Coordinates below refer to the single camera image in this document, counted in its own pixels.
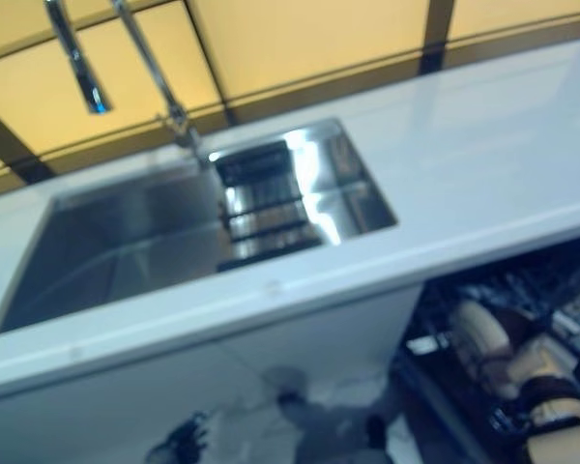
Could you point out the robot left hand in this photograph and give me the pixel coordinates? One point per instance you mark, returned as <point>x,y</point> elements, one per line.
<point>191,432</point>

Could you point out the deep beige plate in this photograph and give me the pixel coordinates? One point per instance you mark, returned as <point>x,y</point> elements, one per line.
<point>560,423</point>

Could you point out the white cabinet door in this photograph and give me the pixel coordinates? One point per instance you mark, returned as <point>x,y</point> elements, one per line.
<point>101,411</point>
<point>343,338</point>

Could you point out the stainless steel kitchen sink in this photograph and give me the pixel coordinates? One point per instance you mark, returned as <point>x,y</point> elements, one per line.
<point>125,241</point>

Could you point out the black dish drying rack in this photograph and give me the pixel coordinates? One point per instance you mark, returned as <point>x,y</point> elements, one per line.
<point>266,212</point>

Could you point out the chrome pull-down faucet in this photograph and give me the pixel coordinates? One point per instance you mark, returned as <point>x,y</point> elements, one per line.
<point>148,63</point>

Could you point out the dark window frame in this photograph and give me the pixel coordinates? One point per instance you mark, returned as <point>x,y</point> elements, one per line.
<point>437,34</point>

